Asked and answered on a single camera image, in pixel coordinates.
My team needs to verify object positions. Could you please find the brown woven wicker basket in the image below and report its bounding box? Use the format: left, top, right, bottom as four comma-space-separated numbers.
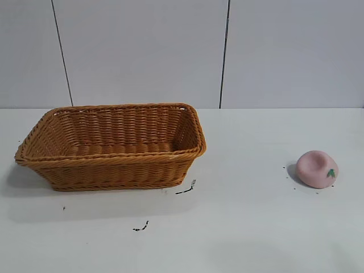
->
14, 102, 208, 192

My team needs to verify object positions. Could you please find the pink squishy peach toy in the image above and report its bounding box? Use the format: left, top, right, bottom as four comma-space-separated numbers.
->
295, 150, 340, 189

